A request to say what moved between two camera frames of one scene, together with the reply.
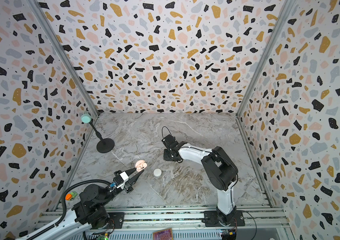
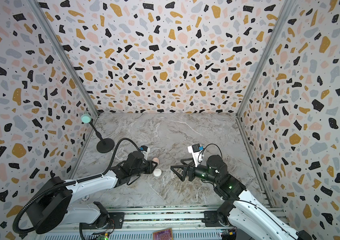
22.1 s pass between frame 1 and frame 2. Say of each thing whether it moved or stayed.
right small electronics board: stayed
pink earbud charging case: moved
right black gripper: moved
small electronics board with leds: stayed
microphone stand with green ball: stayed
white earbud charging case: stayed
